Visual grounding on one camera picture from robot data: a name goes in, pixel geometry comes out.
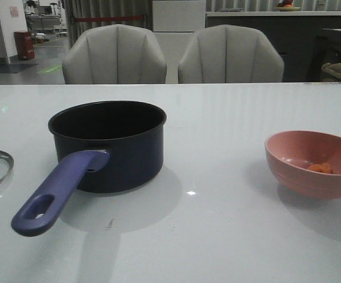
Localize pink bowl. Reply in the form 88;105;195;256
265;130;341;199

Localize dark blue saucepan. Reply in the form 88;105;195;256
11;101;167;236

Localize fruit plate on counter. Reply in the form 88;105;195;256
275;0;301;12

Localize red trash bin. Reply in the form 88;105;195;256
14;31;35;60

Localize dark counter with white top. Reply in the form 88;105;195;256
206;11;341;82

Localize left beige chair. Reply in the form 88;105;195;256
62;24;167;84

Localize right beige chair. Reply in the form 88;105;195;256
178;25;284;84

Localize beige chair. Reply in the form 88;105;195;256
62;24;167;84
178;25;284;84

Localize orange ham pieces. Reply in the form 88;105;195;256
307;163;334;174

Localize white cabinet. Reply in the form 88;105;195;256
152;1;206;84

